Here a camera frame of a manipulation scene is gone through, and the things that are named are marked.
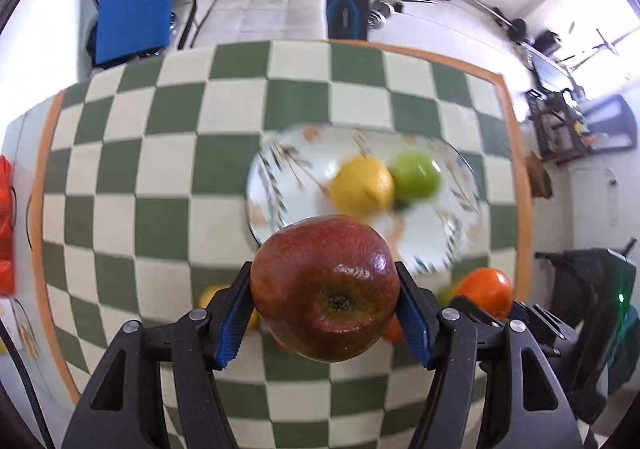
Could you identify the small black box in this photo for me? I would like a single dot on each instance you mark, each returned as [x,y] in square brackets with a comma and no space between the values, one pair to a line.
[547,42]

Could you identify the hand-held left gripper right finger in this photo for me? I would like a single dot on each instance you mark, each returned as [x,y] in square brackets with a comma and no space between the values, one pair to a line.
[417,329]

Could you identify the red apple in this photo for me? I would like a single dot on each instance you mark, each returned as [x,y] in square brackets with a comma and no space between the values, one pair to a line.
[325,279]

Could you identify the red plastic bag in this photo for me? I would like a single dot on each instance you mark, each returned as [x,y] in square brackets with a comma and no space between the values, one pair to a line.
[5,224]

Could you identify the yellow lemon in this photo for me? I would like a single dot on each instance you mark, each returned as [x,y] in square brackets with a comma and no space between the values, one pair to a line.
[360,186]

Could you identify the dark wooden chair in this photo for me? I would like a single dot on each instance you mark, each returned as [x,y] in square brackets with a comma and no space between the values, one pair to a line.
[612,121]

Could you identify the chrome dumbbell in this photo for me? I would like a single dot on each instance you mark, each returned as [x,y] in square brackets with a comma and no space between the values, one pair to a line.
[382,15]

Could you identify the small wooden stool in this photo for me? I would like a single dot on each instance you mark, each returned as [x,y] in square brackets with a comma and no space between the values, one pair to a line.
[539,174]

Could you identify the dark treadmill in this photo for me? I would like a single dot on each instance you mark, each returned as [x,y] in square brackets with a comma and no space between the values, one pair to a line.
[552,71]

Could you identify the green white checkered tablecloth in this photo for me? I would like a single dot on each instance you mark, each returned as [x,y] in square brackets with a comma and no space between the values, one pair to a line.
[150,179]

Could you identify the white patterned oval plate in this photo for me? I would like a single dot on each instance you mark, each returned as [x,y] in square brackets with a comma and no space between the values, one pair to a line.
[310,164]

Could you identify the yellow pear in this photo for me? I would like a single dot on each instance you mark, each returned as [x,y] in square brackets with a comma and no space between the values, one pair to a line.
[210,296]

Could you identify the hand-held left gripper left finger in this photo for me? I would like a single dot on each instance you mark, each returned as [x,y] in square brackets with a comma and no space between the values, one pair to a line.
[235,324]

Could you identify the orange mandarin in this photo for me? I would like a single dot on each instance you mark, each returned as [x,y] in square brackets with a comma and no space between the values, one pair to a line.
[487,286]
[394,329]

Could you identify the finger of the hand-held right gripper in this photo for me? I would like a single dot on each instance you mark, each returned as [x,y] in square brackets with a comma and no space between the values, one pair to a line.
[550,329]
[477,311]

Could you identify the dark wooden side table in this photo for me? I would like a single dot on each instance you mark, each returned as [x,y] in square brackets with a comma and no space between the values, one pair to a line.
[555,126]

